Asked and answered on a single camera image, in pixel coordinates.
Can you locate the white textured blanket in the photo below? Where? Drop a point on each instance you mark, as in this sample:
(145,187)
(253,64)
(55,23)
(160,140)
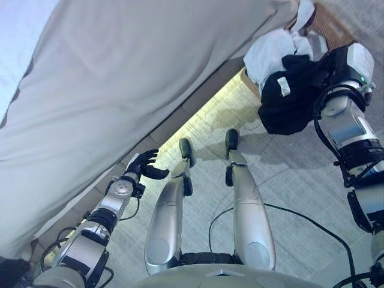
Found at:
(15,45)

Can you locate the silver left robot leg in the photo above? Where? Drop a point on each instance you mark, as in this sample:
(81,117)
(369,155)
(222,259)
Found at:
(165,216)

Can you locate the brown woven basket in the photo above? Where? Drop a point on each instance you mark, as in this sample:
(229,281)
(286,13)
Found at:
(327,24)

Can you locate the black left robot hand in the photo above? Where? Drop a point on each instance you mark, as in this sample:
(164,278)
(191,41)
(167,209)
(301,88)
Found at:
(144,163)

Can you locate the silver right robot leg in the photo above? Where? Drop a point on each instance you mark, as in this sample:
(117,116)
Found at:
(249,210)

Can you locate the black cotton shirt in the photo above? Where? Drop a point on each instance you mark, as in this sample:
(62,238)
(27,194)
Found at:
(285,111)

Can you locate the large grey area rug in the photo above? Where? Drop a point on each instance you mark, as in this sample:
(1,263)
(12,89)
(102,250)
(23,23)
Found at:
(285,180)

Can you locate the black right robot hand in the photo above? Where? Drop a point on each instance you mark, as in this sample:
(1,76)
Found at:
(360,60)

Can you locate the grey robot torso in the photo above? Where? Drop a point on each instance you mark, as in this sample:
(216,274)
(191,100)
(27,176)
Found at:
(225,279)

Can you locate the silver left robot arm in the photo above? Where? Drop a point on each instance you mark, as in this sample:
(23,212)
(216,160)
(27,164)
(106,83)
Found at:
(78,249)

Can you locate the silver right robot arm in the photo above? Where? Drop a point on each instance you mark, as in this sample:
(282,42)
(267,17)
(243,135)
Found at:
(348,126)

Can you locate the silver robot leg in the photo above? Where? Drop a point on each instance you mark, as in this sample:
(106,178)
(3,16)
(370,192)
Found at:
(249,210)
(165,216)

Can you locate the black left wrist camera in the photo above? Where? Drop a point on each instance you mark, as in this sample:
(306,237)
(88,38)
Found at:
(138,190)

